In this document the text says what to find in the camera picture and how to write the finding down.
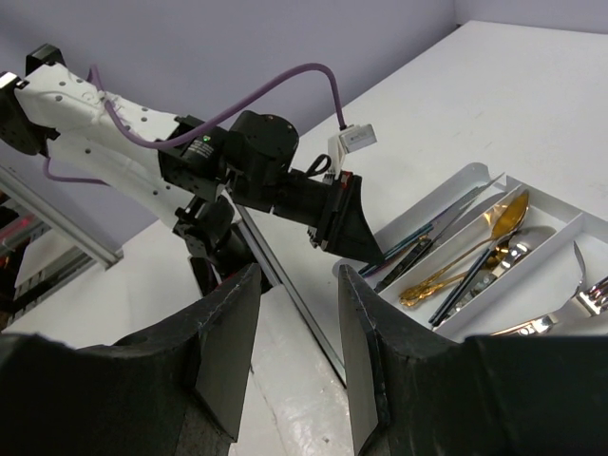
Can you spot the knife with teal handle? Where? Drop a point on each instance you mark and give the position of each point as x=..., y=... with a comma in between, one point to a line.
x=455, y=209

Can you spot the ornate gold spoon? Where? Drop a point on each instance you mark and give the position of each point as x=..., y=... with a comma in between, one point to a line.
x=437, y=285

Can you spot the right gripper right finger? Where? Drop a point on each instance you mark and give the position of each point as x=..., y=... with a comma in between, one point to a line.
x=413, y=392

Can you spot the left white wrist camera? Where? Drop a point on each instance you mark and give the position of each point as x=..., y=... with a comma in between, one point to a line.
x=352, y=139

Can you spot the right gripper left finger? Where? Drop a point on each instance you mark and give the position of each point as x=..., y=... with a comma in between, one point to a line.
x=174, y=388

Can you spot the knife with black handle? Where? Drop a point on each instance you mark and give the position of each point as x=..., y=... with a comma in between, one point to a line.
x=435, y=239

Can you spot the white three-compartment cutlery tray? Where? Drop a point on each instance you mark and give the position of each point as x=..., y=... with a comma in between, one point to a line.
x=539, y=282

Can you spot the copper fork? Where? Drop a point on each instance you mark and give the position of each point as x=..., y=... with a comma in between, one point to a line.
x=598, y=290

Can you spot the fork with black handle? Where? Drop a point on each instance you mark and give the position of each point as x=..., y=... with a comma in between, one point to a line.
x=577, y=308

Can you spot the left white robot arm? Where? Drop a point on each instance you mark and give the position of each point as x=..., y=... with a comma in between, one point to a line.
x=190, y=174

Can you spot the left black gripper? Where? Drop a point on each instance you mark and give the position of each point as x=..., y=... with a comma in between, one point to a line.
x=331, y=210

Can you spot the iridescent rainbow knife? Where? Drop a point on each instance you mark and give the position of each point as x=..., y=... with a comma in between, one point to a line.
x=396, y=249

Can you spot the spoon with black handle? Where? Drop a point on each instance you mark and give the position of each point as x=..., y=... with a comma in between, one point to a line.
x=533, y=236

